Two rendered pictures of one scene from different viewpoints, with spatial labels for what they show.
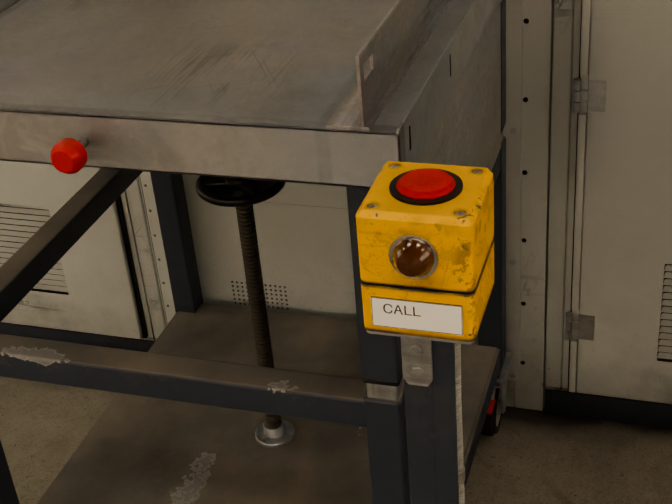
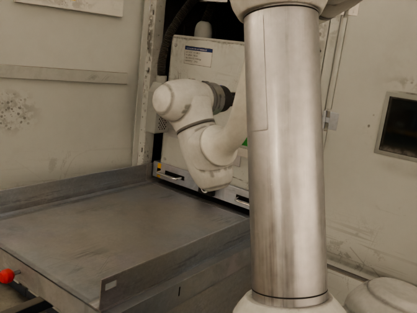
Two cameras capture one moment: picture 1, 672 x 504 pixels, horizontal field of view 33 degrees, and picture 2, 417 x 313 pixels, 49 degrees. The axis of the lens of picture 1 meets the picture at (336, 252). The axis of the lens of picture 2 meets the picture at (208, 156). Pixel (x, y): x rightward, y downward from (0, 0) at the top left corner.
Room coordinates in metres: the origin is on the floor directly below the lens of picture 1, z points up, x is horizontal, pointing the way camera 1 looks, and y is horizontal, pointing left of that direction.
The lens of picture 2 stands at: (0.18, -0.42, 1.37)
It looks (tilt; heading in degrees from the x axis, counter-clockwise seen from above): 13 degrees down; 16
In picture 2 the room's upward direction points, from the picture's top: 7 degrees clockwise
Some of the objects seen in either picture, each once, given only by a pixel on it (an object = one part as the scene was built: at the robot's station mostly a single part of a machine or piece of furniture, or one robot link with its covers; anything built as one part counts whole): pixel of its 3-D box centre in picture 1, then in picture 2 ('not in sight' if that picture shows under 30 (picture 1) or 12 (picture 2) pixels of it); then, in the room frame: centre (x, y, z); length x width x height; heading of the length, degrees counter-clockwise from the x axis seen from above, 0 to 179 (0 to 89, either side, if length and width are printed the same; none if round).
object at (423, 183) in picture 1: (426, 190); not in sight; (0.67, -0.06, 0.90); 0.04 x 0.04 x 0.02
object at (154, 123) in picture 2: not in sight; (159, 107); (1.66, 0.21, 1.14); 0.08 x 0.05 x 0.17; 160
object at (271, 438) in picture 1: (274, 429); not in sight; (1.30, 0.11, 0.18); 0.06 x 0.06 x 0.02
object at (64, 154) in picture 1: (73, 151); (10, 274); (0.96, 0.24, 0.82); 0.04 x 0.03 x 0.03; 160
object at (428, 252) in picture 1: (411, 261); not in sight; (0.63, -0.05, 0.87); 0.03 x 0.01 x 0.03; 70
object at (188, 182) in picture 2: not in sight; (213, 185); (1.67, -0.02, 0.89); 0.54 x 0.05 x 0.06; 70
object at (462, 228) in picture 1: (428, 249); not in sight; (0.67, -0.06, 0.85); 0.08 x 0.08 x 0.10; 70
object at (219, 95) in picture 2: not in sight; (207, 99); (1.36, -0.06, 1.23); 0.09 x 0.06 x 0.09; 70
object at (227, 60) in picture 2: not in sight; (219, 115); (1.65, -0.01, 1.15); 0.48 x 0.01 x 0.48; 70
